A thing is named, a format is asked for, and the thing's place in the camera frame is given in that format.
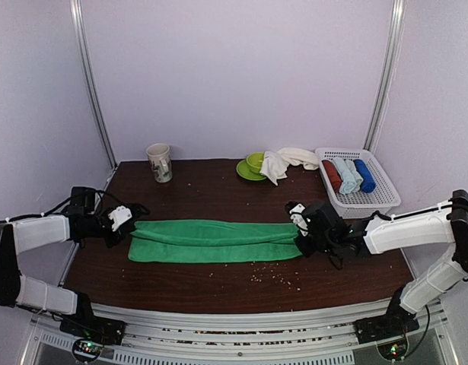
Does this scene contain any green microfiber towel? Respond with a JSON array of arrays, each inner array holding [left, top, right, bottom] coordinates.
[[128, 220, 301, 264]]

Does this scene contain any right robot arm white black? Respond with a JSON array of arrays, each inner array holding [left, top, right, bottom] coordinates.
[[285, 189, 468, 336]]

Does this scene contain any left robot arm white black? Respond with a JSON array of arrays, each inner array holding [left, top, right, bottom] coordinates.
[[0, 186, 149, 338]]

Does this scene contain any rolled red towel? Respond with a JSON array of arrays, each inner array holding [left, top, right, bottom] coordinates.
[[322, 160, 342, 193]]

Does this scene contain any rolled light blue towel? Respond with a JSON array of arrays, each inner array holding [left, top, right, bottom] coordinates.
[[333, 157, 363, 195]]

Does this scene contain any white plastic basket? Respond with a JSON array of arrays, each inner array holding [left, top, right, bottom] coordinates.
[[315, 148, 401, 219]]

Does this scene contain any rolled dark blue towel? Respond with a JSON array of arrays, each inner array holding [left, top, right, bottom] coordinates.
[[353, 159, 377, 193]]

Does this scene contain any white cream towel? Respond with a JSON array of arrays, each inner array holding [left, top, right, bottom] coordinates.
[[260, 148, 320, 186]]

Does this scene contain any patterned ceramic mug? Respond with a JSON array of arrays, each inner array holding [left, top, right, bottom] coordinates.
[[146, 143, 173, 183]]

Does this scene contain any green cup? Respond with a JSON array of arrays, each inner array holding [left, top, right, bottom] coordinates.
[[246, 152, 264, 174]]

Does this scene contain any green saucer plate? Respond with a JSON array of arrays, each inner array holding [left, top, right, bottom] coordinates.
[[236, 160, 267, 181]]

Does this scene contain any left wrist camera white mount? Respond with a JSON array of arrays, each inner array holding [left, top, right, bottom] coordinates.
[[106, 203, 151, 232]]

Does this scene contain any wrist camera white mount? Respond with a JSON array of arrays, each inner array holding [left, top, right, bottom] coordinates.
[[106, 203, 151, 232], [285, 201, 309, 236]]

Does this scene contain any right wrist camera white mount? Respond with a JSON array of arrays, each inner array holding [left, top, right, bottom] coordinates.
[[285, 201, 309, 236]]

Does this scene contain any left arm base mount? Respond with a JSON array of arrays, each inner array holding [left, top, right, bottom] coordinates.
[[59, 317, 126, 345]]

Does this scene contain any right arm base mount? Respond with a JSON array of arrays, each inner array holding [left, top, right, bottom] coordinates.
[[354, 316, 419, 344]]

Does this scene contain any aluminium front rail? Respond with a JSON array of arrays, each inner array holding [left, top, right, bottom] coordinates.
[[18, 300, 459, 364]]

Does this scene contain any right aluminium frame post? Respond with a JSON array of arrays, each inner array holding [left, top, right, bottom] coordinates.
[[364, 0, 406, 154]]

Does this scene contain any aluminium frame post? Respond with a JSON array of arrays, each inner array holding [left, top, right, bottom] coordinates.
[[69, 0, 118, 170], [364, 0, 406, 154]]

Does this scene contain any left aluminium frame post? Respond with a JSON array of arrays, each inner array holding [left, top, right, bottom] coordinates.
[[69, 0, 118, 170]]

